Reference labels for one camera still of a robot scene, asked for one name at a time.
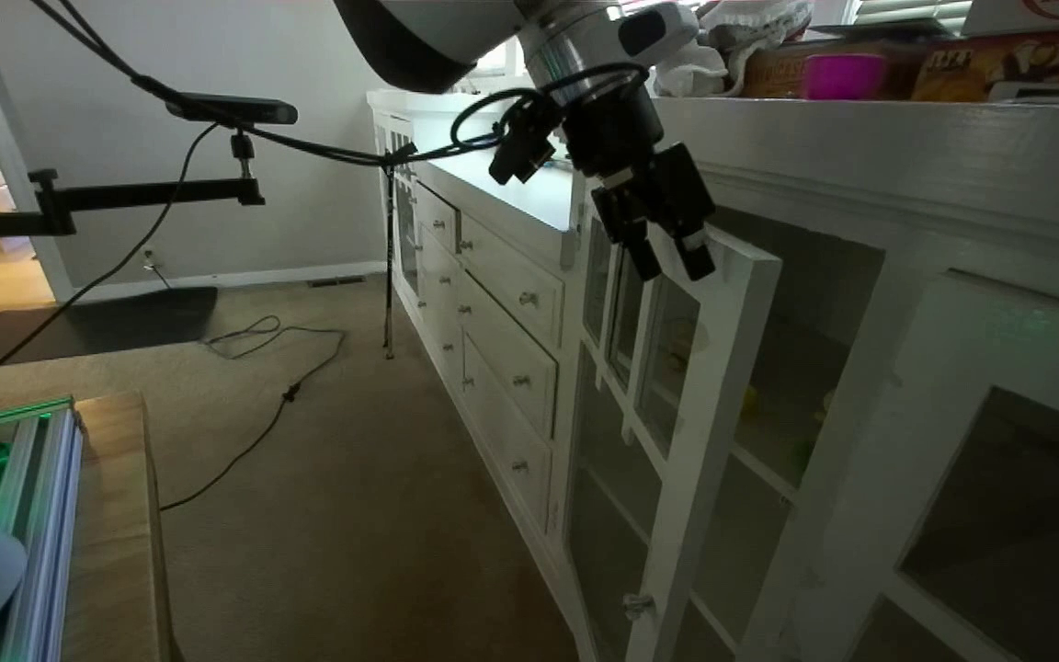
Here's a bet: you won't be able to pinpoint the orange snack box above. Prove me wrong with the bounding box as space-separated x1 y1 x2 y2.
910 27 1059 103

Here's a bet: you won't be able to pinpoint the white cloth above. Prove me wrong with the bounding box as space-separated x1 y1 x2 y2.
653 0 815 98

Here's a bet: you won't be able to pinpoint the white sideboard cabinet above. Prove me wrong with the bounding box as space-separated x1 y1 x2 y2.
368 87 1059 662

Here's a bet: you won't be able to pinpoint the white glass cabinet door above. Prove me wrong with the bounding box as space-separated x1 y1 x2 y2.
791 268 1059 662
564 179 784 662

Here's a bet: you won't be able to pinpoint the brown snack box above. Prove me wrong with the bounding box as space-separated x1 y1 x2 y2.
739 40 918 100

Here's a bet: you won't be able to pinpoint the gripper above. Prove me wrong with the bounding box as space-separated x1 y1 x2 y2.
564 86 719 282

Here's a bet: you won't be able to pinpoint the camera on mount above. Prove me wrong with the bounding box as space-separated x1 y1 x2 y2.
0 92 300 240

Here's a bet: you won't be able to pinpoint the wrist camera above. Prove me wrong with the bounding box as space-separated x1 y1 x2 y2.
489 92 569 187

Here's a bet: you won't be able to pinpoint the black cable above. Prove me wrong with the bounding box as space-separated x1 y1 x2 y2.
0 122 220 398
159 314 347 513

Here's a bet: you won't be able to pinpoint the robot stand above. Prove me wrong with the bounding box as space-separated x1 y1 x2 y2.
0 391 174 662

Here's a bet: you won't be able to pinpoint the white drawer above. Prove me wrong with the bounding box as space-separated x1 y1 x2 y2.
457 211 567 348
455 273 559 439
414 182 462 256
459 333 554 532

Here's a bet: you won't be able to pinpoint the pink cup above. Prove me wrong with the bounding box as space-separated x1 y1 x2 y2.
802 52 890 101

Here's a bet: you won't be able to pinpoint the window blinds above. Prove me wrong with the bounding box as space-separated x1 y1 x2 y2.
846 0 974 34

